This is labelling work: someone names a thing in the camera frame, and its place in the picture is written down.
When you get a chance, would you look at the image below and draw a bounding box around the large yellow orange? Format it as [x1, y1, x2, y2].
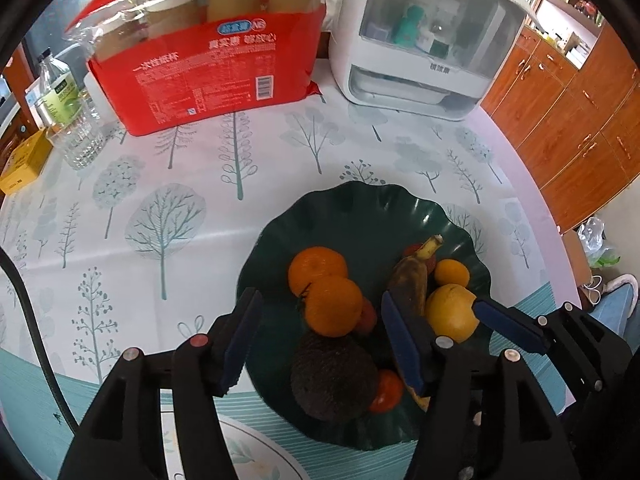
[425, 283, 481, 343]

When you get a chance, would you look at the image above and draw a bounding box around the yellow cardboard box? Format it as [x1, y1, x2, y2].
[0, 130, 55, 196]

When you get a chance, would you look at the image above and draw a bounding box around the white shoe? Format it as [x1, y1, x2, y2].
[582, 272, 639, 306]

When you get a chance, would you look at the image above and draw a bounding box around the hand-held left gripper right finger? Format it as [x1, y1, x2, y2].
[381, 290, 583, 480]

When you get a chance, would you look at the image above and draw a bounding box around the large red tomato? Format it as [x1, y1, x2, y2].
[356, 297, 378, 335]

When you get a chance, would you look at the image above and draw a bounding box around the wooden cabinet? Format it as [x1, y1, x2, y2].
[480, 20, 640, 236]

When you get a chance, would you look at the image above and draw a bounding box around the white countertop storage box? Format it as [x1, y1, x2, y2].
[327, 0, 526, 122]

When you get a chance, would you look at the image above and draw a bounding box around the clear drinking glass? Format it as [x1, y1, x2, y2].
[47, 105, 108, 171]

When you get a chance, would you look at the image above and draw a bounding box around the brown cardboard box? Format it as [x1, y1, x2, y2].
[562, 230, 601, 291]

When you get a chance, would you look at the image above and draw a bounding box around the overripe brown banana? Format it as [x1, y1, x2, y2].
[387, 234, 445, 411]

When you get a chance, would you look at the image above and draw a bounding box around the red paper cup package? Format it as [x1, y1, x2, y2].
[67, 0, 358, 137]

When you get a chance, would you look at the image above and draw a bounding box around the clear plastic bag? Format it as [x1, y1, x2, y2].
[577, 216, 621, 268]

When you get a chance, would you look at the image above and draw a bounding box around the person's jeans leg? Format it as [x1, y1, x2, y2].
[590, 282, 640, 341]

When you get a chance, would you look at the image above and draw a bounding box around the dark green leaf-shaped plate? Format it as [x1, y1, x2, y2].
[236, 181, 493, 451]

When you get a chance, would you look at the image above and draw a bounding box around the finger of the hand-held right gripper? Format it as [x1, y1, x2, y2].
[474, 299, 633, 401]

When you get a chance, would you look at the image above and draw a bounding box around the teal striped mat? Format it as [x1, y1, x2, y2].
[0, 287, 586, 480]

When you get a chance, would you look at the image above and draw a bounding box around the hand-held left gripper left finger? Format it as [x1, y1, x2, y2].
[57, 287, 265, 480]

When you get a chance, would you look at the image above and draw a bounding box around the small yellow-orange citrus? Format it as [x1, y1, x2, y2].
[433, 258, 471, 288]

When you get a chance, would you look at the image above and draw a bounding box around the white round printed plate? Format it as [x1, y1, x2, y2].
[165, 417, 311, 480]

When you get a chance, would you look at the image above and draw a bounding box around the black cable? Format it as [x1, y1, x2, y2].
[0, 247, 81, 431]

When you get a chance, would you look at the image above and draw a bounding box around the tree print tablecloth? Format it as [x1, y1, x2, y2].
[0, 55, 583, 391]

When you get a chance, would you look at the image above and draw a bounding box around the clear plastic bottle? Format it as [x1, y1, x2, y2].
[34, 49, 83, 128]

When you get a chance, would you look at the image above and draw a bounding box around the small red tomato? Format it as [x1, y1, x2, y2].
[370, 369, 405, 413]

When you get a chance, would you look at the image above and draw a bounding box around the dark avocado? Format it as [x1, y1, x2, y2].
[290, 332, 379, 421]

